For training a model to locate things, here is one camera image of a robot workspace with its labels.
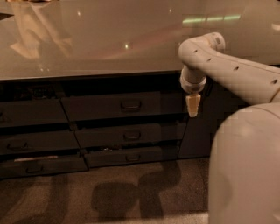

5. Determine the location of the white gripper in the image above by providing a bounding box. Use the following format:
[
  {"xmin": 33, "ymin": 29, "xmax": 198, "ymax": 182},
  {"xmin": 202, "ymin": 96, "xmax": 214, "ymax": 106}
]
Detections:
[{"xmin": 179, "ymin": 66, "xmax": 207, "ymax": 117}]

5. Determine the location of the dark drawer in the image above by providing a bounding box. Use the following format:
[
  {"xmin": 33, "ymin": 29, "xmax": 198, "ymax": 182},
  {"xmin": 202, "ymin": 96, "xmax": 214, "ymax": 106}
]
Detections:
[
  {"xmin": 0, "ymin": 130, "xmax": 79, "ymax": 155},
  {"xmin": 75, "ymin": 122, "xmax": 186, "ymax": 148},
  {"xmin": 0, "ymin": 99, "xmax": 67, "ymax": 128},
  {"xmin": 0, "ymin": 155, "xmax": 88, "ymax": 179},
  {"xmin": 61, "ymin": 91, "xmax": 183, "ymax": 121},
  {"xmin": 84, "ymin": 145, "xmax": 179, "ymax": 168}
]

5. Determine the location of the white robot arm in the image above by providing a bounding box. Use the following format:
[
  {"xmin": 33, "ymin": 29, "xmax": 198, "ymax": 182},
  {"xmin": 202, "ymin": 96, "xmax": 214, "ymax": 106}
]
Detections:
[{"xmin": 178, "ymin": 32, "xmax": 280, "ymax": 224}]

